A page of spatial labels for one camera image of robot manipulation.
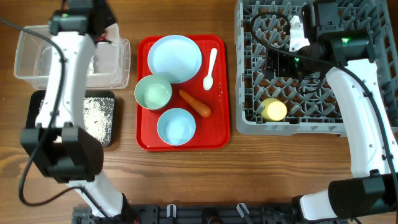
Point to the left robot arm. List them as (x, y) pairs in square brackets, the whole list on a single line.
[(58, 144)]

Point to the light blue plate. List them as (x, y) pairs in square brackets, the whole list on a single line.
[(176, 57)]

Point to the clear plastic bin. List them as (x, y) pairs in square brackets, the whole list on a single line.
[(112, 61)]

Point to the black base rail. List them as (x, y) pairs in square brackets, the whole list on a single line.
[(277, 213)]

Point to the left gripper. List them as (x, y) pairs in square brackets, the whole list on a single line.
[(106, 15)]

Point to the green bowl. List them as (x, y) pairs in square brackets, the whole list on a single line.
[(153, 92)]

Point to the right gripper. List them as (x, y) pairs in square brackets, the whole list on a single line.
[(277, 64)]

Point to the grey dishwasher rack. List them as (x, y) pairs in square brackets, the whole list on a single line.
[(311, 105)]

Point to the white plastic spoon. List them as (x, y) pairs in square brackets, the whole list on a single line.
[(208, 79)]

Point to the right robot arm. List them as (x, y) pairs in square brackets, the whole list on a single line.
[(345, 57)]

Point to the red serving tray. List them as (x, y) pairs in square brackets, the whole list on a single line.
[(212, 132)]

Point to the light blue bowl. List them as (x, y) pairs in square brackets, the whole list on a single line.
[(176, 126)]

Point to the orange carrot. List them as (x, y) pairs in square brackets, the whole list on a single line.
[(202, 109)]

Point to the white rice grains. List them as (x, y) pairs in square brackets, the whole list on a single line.
[(98, 118)]

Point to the red snack wrapper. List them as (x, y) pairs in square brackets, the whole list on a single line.
[(102, 38)]

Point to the black waste tray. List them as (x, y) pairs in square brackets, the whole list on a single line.
[(37, 100)]

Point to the yellow cup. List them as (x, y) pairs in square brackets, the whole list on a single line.
[(273, 109)]

